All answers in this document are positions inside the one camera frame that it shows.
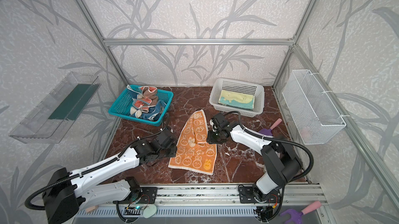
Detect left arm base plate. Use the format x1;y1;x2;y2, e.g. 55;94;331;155
124;187;158;204

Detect brown sponge block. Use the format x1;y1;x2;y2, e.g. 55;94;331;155
85;205;98;214

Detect clear acrylic wall shelf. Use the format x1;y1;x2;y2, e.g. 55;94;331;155
9;72;101;144

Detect pale green oval pad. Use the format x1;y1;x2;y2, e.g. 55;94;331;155
142;204;158;219

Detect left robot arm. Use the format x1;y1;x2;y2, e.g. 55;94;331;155
25;126;177;224

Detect teal plastic basket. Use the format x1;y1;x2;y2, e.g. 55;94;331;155
109;84;174;126

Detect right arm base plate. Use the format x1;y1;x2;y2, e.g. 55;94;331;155
238;185;281;205

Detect white wire mesh basket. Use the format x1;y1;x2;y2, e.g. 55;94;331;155
282;69;346;145

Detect orange bunny pattern towel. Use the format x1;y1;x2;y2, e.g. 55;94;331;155
168;109;217;175

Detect pile of coloured towels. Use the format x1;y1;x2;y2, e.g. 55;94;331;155
127;85;166;122

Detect yellow teal whale towel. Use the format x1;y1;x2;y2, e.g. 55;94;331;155
218;90;255;110

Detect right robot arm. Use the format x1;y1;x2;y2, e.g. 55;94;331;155
207;111;314;201

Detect white plastic basket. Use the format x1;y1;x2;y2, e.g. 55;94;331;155
209;78;265;118

